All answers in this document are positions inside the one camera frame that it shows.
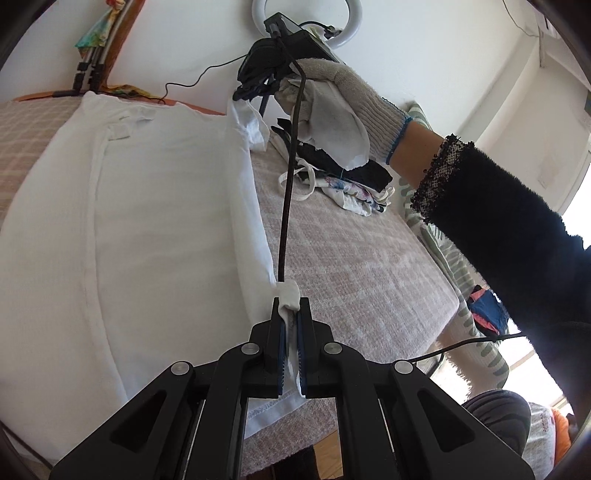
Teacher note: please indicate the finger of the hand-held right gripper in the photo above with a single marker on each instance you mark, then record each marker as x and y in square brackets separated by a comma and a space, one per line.
[256, 87]

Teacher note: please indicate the person's right hand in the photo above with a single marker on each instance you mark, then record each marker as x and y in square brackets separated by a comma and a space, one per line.
[364, 97]

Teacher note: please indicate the white shirt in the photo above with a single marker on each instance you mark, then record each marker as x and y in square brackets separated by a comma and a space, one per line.
[161, 230]

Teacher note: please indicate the white floral garment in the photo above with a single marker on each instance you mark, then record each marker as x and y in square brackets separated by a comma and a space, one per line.
[351, 194]

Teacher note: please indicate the yellow patterned cloth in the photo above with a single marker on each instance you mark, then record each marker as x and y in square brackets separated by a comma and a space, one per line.
[134, 90]

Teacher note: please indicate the person's right forearm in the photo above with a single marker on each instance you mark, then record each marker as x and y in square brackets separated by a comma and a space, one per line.
[498, 230]

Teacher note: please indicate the black garment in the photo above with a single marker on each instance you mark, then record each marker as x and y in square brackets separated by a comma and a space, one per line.
[369, 173]

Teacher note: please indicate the colourful hanging cloth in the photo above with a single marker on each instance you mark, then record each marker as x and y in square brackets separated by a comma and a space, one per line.
[97, 27]

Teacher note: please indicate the green striped pillow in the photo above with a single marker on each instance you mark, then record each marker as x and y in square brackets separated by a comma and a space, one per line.
[461, 281]

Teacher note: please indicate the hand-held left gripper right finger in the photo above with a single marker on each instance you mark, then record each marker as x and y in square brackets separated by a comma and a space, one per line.
[300, 355]

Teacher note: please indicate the white stained cloth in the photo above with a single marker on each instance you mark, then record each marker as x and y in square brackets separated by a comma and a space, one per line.
[332, 124]

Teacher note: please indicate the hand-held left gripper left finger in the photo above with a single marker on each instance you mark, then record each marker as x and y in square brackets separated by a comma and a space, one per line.
[282, 355]

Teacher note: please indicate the folded metal stand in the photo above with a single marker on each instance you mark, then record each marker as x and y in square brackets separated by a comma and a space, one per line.
[97, 69]

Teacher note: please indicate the blue and red clothing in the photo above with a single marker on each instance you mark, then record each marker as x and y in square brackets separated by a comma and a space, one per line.
[485, 309]

